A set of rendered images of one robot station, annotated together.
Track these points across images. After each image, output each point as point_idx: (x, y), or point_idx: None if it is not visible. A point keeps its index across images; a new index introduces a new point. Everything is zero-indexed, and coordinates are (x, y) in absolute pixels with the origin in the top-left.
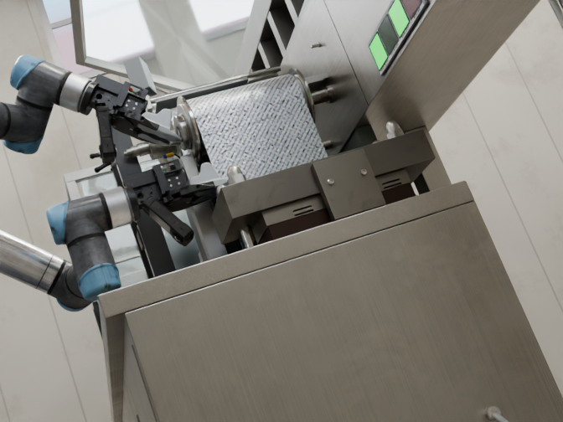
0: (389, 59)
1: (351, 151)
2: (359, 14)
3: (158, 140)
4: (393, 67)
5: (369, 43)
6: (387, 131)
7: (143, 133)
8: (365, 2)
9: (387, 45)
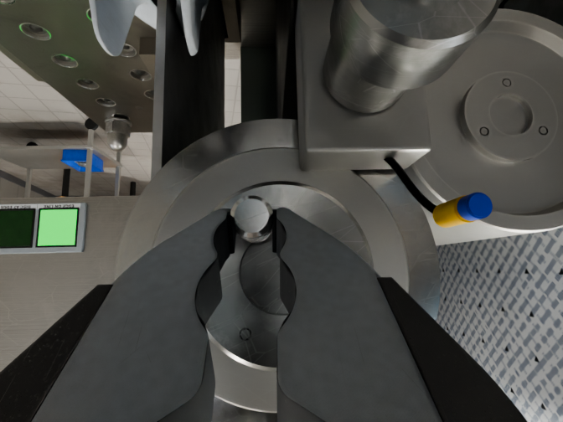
0: (38, 204)
1: (24, 70)
2: (71, 295)
3: (281, 260)
4: (52, 198)
5: (69, 248)
6: (112, 135)
7: (276, 381)
8: (41, 295)
9: (27, 219)
